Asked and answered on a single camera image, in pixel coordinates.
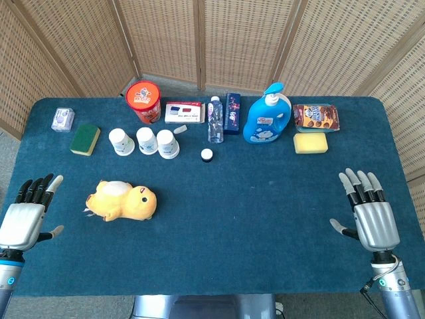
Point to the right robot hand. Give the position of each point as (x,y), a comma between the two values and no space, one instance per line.
(375,222)

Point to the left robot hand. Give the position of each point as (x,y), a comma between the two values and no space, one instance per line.
(20,223)

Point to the yellow plush chick toy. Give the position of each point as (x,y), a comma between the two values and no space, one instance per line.
(123,200)

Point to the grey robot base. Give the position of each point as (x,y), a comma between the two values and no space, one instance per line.
(205,306)

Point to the green and yellow scrub sponge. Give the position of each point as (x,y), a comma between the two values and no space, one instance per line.
(85,139)

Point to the small clear plastic box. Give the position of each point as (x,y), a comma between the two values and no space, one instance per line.
(62,118)

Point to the brown chocolate cookie package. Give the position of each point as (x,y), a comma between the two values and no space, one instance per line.
(315,117)

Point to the white paper cup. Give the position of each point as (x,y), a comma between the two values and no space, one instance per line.
(120,142)
(167,144)
(146,141)

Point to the blue pump detergent bottle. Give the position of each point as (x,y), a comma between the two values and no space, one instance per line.
(267,118)

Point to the blue table cloth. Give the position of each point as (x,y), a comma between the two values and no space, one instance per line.
(206,212)

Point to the red cylindrical snack can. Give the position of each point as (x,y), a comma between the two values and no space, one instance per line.
(144,101)

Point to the dark blue rectangular box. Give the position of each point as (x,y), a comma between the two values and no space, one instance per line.
(232,113)

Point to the small white-capped dark jar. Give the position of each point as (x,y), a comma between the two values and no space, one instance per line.
(206,155)

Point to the small white eraser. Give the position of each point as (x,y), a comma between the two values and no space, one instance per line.
(180,129)

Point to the clear plastic water bottle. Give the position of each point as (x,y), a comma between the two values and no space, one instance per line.
(215,121)

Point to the white box with red-blue print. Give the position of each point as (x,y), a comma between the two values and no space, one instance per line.
(185,112)

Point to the woven bamboo folding screen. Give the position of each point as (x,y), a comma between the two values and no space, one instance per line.
(212,43)

